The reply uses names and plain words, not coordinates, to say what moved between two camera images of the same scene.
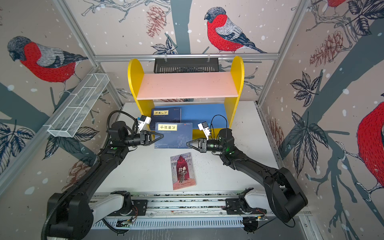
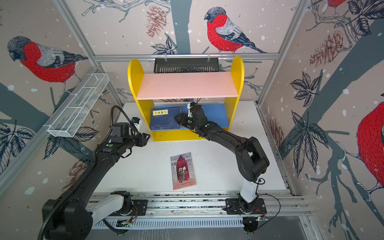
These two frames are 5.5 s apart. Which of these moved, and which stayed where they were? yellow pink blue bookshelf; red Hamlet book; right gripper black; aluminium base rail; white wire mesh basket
Moved: right gripper black
Stayed: yellow pink blue bookshelf; red Hamlet book; aluminium base rail; white wire mesh basket
